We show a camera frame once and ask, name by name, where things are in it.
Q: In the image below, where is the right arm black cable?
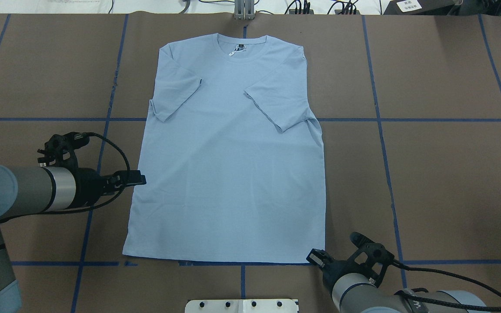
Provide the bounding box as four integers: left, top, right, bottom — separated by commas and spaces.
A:
392, 259, 501, 312

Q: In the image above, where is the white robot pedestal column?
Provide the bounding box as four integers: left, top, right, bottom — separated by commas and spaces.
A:
184, 299, 300, 313

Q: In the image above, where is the light blue t-shirt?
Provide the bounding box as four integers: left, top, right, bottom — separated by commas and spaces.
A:
123, 33, 327, 264

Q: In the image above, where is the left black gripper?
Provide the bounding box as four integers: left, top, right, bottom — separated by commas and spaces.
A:
74, 168, 147, 207

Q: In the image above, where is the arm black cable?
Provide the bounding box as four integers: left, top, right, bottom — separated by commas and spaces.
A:
46, 133, 132, 214
392, 259, 501, 312

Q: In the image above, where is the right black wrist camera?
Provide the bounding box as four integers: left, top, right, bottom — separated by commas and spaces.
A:
348, 232, 395, 288

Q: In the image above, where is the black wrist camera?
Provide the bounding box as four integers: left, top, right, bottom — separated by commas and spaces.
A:
37, 132, 90, 171
348, 232, 395, 288

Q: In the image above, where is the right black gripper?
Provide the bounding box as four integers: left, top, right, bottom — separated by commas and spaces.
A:
306, 248, 355, 291

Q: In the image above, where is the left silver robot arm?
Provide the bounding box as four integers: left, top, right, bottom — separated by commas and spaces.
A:
0, 165, 147, 313

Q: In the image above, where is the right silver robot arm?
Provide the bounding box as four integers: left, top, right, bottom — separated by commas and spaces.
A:
307, 243, 495, 313

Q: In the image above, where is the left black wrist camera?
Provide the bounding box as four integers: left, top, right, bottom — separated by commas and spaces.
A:
37, 132, 90, 171

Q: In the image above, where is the black power adapter box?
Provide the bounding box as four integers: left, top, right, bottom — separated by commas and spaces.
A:
382, 0, 463, 16

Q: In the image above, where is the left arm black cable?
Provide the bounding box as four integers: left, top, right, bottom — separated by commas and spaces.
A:
46, 133, 132, 214

